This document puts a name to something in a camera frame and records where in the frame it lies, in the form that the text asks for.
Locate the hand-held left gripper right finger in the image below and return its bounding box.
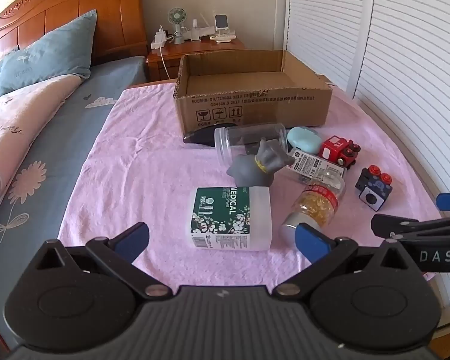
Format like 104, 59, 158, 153
272, 223, 417, 301

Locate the dark blue fidget cube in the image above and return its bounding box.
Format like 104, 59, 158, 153
355, 165, 394, 211

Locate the small green desk fan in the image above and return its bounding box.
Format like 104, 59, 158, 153
168, 8, 187, 44

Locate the wooden nightstand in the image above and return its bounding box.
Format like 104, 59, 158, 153
146, 37, 247, 83

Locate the pink towel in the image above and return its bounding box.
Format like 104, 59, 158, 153
58, 80, 450, 289

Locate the teal earbuds case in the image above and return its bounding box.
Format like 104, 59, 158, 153
287, 127, 320, 154

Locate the white barcode packet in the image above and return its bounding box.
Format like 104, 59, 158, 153
288, 148, 346, 184

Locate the wooden headboard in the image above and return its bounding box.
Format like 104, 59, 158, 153
0, 0, 148, 68

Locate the brown cardboard box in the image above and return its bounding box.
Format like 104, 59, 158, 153
173, 49, 332, 137

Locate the red toy train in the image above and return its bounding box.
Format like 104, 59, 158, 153
319, 135, 362, 169

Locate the phone on white stand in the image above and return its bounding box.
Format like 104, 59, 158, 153
214, 14, 229, 38

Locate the white cable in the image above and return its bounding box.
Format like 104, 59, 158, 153
158, 47, 170, 82

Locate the capsule bottle with silver cap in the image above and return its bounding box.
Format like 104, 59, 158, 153
281, 170, 346, 248

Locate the white louvered closet door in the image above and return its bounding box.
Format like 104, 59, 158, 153
354, 0, 450, 308
287, 0, 376, 94

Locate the white cotton swab container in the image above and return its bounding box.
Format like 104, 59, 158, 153
189, 186, 274, 252

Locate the blue floral bed sheet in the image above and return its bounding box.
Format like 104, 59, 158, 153
0, 55, 148, 346

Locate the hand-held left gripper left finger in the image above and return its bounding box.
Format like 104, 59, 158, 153
35, 222, 173, 301

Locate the clear plastic jar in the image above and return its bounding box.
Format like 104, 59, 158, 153
214, 123, 289, 165

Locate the white power strip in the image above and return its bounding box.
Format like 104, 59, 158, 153
151, 26, 169, 50

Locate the grey toy cat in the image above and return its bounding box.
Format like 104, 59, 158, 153
228, 139, 295, 189

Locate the pink quilt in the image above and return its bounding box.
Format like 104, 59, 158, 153
0, 74, 84, 241

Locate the black folding knife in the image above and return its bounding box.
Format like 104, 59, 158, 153
182, 122, 244, 145

